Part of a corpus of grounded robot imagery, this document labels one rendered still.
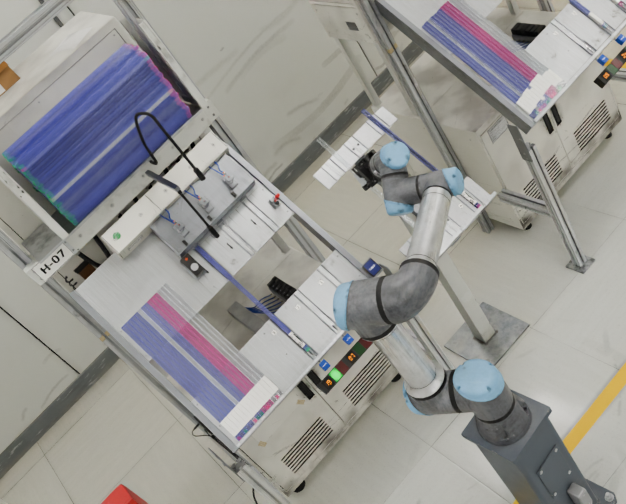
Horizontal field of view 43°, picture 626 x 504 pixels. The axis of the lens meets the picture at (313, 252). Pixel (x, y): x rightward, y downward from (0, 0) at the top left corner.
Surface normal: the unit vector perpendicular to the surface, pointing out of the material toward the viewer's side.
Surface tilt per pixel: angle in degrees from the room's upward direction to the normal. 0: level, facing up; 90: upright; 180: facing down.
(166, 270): 45
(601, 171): 0
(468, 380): 7
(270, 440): 90
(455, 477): 0
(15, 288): 90
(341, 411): 90
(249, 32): 90
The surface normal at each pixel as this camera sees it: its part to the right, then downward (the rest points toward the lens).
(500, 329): -0.49, -0.64
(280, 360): 0.04, -0.25
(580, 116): 0.55, 0.29
